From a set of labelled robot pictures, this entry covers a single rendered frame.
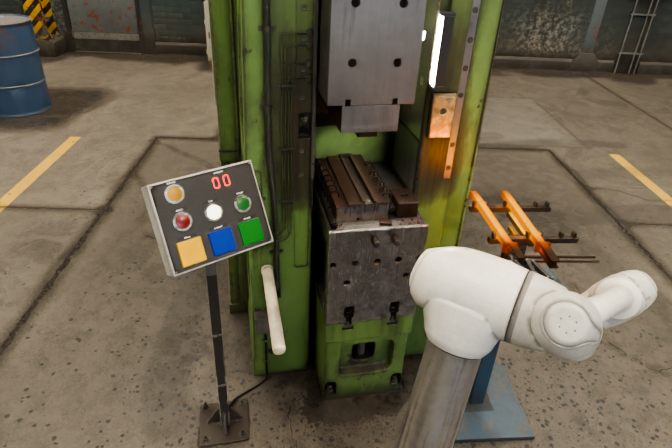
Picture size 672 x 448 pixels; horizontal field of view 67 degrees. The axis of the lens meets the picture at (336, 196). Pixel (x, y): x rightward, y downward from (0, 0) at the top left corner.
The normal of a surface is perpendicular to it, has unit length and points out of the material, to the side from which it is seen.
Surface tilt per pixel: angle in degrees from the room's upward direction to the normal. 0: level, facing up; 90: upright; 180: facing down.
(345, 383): 89
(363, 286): 90
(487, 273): 20
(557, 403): 0
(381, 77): 90
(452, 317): 74
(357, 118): 90
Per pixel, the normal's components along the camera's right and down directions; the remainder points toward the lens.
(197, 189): 0.54, -0.07
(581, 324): -0.32, -0.20
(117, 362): 0.04, -0.87
